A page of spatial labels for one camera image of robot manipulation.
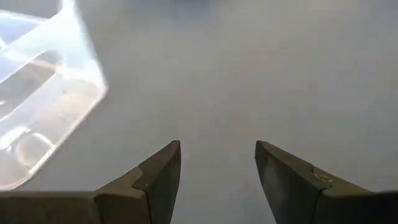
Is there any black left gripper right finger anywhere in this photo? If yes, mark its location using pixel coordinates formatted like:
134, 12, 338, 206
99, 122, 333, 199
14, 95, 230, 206
254, 139, 374, 224

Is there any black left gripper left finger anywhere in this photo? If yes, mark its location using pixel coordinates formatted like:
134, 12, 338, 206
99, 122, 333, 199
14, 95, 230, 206
93, 139, 182, 224

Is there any clear plastic basket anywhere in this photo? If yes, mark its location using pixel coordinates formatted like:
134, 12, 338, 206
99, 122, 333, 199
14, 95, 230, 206
0, 0, 109, 191

